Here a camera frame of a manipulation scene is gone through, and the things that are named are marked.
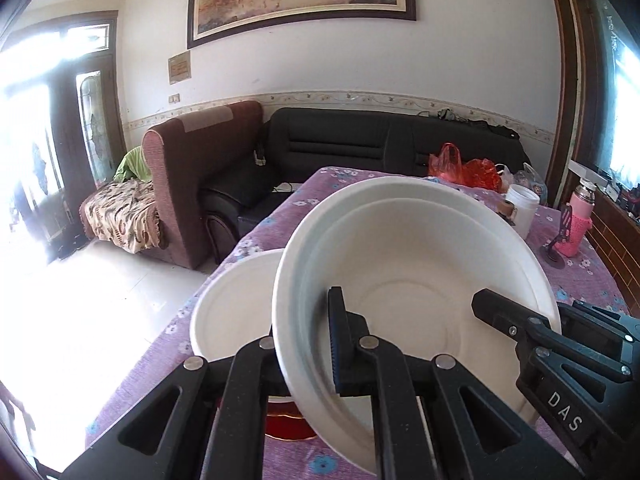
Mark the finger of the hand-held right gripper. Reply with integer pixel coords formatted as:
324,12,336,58
471,288,562,347

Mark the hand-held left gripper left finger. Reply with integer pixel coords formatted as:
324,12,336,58
60,335,289,480

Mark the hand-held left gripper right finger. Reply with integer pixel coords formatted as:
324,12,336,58
327,286,583,480

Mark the white foam bowl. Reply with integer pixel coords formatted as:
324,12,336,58
271,176,562,476

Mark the cream round plate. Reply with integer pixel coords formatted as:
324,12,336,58
190,248,286,363

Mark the red container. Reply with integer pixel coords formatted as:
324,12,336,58
265,395,321,441

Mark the purple floral tablecloth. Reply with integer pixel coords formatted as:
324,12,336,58
85,166,631,480

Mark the black metal stand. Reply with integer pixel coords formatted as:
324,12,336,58
545,203,573,266

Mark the white plastic jar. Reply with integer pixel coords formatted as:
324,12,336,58
504,184,541,241

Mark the pink covered bottle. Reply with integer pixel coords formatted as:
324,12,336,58
556,180,597,258

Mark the clear plastic bag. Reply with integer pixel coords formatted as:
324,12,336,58
497,162,548,206

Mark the red plastic bag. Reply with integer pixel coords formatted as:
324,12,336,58
427,143,503,192

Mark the black bag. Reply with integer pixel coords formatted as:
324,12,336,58
437,107,521,138

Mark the black sofa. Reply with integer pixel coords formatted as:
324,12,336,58
200,106,532,266

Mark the patterned blanket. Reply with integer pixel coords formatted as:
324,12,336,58
80,178,163,256

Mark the brown armchair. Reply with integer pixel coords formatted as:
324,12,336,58
141,100,266,271

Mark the flat screen television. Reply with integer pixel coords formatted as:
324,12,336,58
592,0,640,196

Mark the green cloth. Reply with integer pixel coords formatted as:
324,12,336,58
114,146,151,183

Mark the glass entrance door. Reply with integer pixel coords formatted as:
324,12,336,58
0,12,126,266

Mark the wooden door frame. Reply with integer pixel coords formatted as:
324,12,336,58
542,0,603,206

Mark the small wall plaque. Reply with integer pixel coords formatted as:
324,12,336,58
168,51,192,85

